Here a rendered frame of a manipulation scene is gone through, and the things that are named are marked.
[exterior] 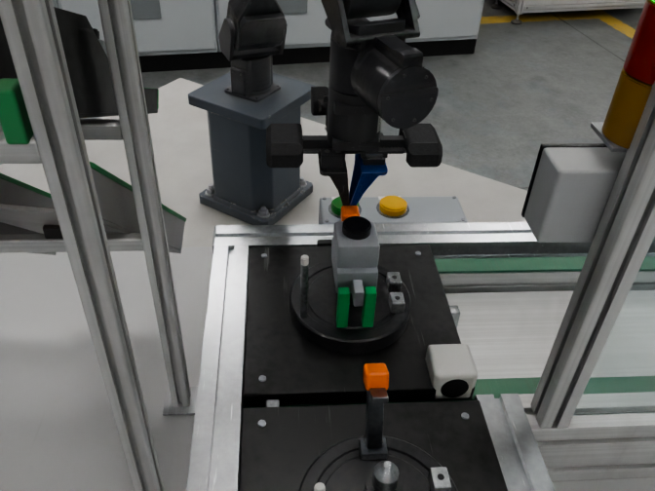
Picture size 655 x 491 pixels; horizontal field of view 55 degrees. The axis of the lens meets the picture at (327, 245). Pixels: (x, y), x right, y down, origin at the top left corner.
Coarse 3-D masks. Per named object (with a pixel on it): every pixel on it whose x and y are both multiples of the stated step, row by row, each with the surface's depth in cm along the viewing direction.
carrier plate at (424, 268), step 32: (256, 256) 80; (288, 256) 81; (320, 256) 81; (384, 256) 81; (416, 256) 82; (256, 288) 76; (288, 288) 76; (416, 288) 77; (256, 320) 71; (288, 320) 72; (416, 320) 72; (448, 320) 73; (256, 352) 68; (288, 352) 68; (320, 352) 68; (384, 352) 68; (416, 352) 69; (256, 384) 64; (288, 384) 64; (320, 384) 65; (352, 384) 65; (416, 384) 65
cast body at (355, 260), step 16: (336, 224) 67; (352, 224) 65; (368, 224) 66; (336, 240) 65; (352, 240) 65; (368, 240) 65; (336, 256) 65; (352, 256) 65; (368, 256) 65; (336, 272) 66; (352, 272) 66; (368, 272) 66; (336, 288) 67; (352, 288) 67
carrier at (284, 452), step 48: (288, 432) 60; (336, 432) 60; (384, 432) 60; (432, 432) 61; (480, 432) 61; (240, 480) 56; (288, 480) 56; (336, 480) 54; (384, 480) 48; (432, 480) 53; (480, 480) 57
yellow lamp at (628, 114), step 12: (624, 72) 45; (624, 84) 45; (636, 84) 44; (648, 84) 43; (624, 96) 45; (636, 96) 44; (648, 96) 43; (612, 108) 46; (624, 108) 45; (636, 108) 44; (612, 120) 46; (624, 120) 45; (636, 120) 45; (612, 132) 46; (624, 132) 46; (624, 144) 46
